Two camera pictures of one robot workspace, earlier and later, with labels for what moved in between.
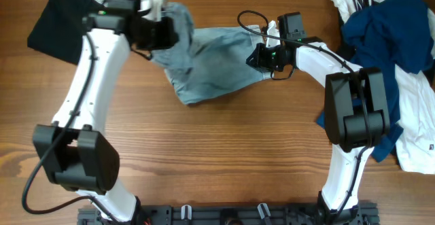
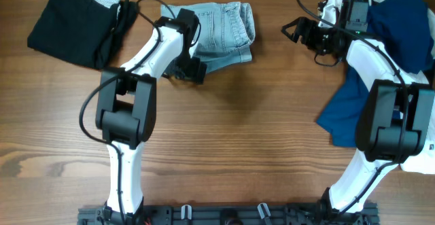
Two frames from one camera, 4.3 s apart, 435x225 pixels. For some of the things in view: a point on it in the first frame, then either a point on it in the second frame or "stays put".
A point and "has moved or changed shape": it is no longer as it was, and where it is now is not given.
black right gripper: x=260 y=62 to x=312 y=28
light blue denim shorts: x=202 y=60 has moved or changed shape
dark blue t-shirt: x=394 y=31 stays put
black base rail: x=239 y=214 stays put
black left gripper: x=166 y=37 to x=191 y=74
